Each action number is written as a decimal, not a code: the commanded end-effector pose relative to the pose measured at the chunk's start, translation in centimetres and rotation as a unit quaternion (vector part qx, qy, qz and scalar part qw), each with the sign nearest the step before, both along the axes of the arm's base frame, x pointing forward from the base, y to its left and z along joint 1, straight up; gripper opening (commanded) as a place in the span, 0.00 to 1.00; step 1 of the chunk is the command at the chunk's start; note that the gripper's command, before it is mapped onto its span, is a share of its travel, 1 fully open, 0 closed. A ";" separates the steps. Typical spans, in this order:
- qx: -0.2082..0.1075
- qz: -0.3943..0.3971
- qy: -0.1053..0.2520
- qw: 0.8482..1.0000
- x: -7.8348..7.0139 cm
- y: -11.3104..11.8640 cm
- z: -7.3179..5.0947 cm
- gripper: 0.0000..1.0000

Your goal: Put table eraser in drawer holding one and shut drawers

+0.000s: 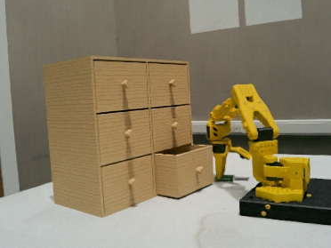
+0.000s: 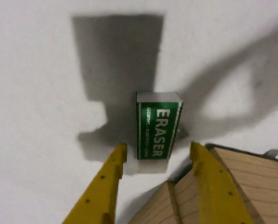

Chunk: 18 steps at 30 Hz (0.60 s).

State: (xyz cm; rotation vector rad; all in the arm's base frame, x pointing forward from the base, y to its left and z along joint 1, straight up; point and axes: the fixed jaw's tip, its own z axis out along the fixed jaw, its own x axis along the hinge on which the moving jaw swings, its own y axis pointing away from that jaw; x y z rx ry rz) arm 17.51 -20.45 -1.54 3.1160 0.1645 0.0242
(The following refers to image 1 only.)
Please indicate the tan cardboard drawer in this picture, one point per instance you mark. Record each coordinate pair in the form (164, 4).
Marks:
(120, 84)
(168, 83)
(115, 126)
(170, 125)
(177, 170)
(126, 182)

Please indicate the tan wooden chest of drawers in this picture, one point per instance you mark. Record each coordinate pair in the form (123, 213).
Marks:
(73, 132)

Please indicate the white eraser with green sleeve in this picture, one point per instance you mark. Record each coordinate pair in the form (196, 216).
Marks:
(225, 177)

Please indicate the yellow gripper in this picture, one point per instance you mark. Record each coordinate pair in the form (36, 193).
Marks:
(223, 146)

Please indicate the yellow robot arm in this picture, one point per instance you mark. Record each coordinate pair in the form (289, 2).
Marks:
(266, 168)

